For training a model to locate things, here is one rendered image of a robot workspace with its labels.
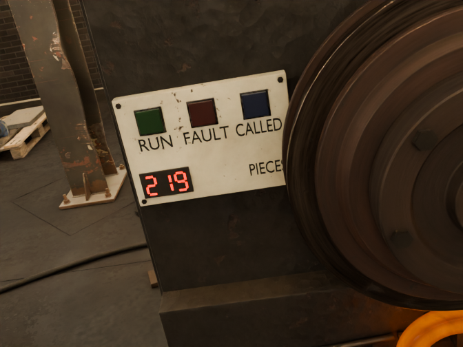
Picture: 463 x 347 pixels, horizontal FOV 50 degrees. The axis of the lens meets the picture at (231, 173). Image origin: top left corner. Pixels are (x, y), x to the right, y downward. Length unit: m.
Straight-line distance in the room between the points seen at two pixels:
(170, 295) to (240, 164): 0.29
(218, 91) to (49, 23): 2.64
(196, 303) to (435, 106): 0.53
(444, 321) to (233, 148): 0.42
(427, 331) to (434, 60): 0.45
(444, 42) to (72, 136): 3.05
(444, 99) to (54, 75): 3.00
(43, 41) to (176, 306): 2.65
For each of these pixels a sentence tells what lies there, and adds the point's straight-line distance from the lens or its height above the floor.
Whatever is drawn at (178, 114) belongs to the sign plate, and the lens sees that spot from 0.75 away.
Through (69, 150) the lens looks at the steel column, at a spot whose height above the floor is 0.38.
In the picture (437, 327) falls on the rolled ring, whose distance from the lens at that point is 0.86.
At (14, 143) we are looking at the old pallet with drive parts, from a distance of 4.97.
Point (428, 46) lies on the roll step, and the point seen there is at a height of 1.28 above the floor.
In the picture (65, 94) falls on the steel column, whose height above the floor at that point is 0.75.
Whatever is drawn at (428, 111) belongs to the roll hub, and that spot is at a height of 1.23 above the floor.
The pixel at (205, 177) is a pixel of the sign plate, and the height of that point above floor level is 1.09.
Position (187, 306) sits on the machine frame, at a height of 0.87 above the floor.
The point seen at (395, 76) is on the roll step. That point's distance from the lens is 0.59.
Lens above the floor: 1.41
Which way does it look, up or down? 24 degrees down
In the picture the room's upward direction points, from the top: 10 degrees counter-clockwise
